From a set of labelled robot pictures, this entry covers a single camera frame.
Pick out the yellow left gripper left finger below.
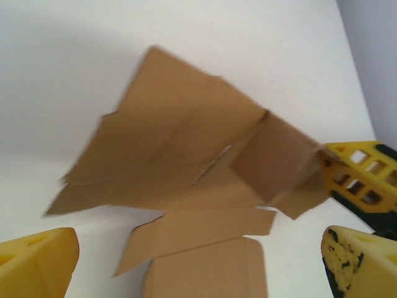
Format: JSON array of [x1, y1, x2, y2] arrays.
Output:
[[0, 227, 80, 298]]

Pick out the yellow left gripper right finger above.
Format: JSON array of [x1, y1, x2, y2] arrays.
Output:
[[321, 225, 397, 298]]

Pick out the brown cardboard box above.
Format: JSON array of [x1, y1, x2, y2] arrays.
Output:
[[42, 45, 334, 298]]

